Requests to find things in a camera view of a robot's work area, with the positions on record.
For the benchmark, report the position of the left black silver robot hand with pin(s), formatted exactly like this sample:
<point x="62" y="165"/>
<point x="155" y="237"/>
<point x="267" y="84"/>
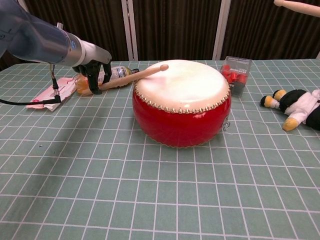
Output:
<point x="96" y="56"/>

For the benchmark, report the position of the orange drink plastic bottle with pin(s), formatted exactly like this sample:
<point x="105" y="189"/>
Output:
<point x="120" y="72"/>

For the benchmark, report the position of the wooden drumstick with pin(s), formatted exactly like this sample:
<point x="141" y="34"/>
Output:
<point x="300" y="6"/>
<point x="135" y="76"/>

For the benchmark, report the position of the green gridded cutting mat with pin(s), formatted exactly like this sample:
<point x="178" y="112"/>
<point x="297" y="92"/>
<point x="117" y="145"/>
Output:
<point x="125" y="187"/>

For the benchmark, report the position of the white partition post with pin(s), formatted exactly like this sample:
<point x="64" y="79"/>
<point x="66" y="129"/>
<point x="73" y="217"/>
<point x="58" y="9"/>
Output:
<point x="221" y="27"/>
<point x="130" y="27"/>

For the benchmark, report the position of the pink white wet wipes pack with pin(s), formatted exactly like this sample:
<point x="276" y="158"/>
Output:
<point x="46" y="97"/>

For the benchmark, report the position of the left blue silver robot arm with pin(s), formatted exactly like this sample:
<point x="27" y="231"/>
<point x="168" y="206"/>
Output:
<point x="37" y="37"/>

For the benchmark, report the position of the black white plush toy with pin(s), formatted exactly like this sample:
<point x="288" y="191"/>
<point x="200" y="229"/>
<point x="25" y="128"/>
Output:
<point x="300" y="105"/>

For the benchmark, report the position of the red drum with white skin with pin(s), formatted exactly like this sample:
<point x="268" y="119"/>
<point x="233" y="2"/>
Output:
<point x="180" y="112"/>

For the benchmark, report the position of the clear box with red pieces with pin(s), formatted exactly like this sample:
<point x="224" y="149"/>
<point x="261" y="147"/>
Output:
<point x="236" y="75"/>

